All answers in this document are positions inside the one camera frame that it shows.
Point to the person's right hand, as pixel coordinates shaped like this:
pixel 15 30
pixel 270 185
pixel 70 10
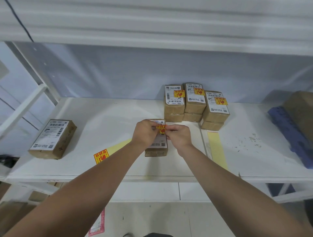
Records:
pixel 182 139

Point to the person's left hand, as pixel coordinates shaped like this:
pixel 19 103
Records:
pixel 144 134

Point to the yellow red square sticker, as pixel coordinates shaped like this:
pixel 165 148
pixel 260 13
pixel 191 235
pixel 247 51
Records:
pixel 199 91
pixel 179 93
pixel 162 129
pixel 221 101

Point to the small brown cardboard box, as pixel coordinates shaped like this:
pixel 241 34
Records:
pixel 173 108
pixel 215 117
pixel 194 108
pixel 173 118
pixel 193 117
pixel 156 151
pixel 49 136
pixel 211 125

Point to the yellow red sticker strip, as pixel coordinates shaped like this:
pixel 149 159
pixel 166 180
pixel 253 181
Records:
pixel 101 155
pixel 217 151

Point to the white metal shelf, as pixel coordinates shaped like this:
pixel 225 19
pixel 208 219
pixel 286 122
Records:
pixel 105 117

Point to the person's right forearm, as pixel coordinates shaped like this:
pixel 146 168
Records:
pixel 244 197

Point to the person's left forearm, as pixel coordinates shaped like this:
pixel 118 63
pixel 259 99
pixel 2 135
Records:
pixel 73 197

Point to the person's dark clothing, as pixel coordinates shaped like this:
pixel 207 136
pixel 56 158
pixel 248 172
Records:
pixel 157 235

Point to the pink paper scrap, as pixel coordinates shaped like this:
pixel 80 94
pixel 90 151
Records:
pixel 97 224

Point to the blue plastic pallet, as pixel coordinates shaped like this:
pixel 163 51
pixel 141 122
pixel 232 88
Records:
pixel 286 129

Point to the blue plastic crate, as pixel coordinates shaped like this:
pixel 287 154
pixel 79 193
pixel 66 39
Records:
pixel 275 190

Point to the large brown carton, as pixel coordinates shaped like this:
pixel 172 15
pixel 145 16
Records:
pixel 300 114

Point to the row of flat brown cartons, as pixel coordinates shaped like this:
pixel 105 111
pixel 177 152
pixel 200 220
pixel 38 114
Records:
pixel 39 196

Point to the flat brown carton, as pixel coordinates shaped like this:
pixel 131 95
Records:
pixel 12 214

